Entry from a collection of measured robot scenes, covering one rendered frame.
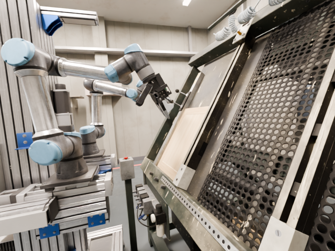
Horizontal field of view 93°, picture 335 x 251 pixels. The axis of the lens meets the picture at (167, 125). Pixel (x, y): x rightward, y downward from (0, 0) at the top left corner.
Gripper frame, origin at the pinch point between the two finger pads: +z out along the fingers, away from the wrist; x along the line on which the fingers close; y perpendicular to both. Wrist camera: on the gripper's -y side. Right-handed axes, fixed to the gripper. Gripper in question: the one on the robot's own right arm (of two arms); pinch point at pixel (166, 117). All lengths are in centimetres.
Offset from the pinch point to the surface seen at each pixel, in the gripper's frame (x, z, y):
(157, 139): 82, 26, -1
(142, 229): 105, 112, -69
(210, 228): -22.7, 41.9, -12.9
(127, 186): 76, 47, -49
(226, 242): -31, 42, -12
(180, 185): 7.8, 38.0, -11.2
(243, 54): 13, -6, 67
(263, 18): 4, -18, 82
